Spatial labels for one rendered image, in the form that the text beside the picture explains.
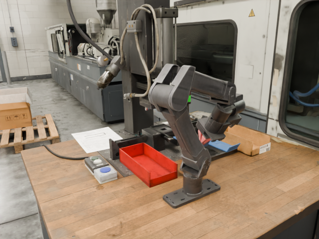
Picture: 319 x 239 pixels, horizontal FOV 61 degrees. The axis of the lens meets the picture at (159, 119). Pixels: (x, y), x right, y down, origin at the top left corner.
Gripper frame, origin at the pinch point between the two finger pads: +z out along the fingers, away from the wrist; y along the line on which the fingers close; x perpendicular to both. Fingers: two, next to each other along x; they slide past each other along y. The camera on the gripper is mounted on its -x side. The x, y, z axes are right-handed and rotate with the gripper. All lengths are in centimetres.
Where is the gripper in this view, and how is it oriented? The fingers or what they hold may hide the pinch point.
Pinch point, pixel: (201, 143)
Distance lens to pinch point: 105.0
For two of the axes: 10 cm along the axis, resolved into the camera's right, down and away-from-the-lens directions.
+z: -2.9, 6.9, 6.7
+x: -8.4, 1.5, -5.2
